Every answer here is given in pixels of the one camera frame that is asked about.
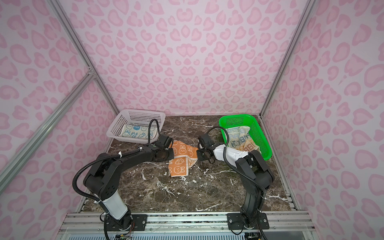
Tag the aluminium frame corner post right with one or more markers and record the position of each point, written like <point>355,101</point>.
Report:
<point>309,9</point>

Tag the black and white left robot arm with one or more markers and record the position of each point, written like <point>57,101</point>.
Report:
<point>94,177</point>

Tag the blue bunny pattern towel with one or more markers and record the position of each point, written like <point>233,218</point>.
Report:
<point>138,132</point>

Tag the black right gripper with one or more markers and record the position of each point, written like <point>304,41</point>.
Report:
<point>199,156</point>

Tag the pale blue patterned towel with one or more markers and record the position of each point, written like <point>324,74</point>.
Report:
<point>240,139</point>

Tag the aluminium diagonal frame bar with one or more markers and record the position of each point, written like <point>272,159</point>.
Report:
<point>19,160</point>

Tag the aluminium frame corner post left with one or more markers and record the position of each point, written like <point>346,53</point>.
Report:
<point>79,46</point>

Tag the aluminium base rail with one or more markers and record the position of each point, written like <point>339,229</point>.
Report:
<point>290,225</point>

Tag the green plastic basket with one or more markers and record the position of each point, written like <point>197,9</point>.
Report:
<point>256,132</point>

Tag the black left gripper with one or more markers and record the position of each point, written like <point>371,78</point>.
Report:
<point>172,156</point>

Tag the orange bunny towel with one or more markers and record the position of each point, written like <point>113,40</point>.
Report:
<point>185,156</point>

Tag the aluminium frame corner post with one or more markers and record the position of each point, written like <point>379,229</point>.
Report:
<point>309,9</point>
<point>79,46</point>

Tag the white plastic basket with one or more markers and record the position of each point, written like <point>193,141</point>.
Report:
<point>135,117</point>

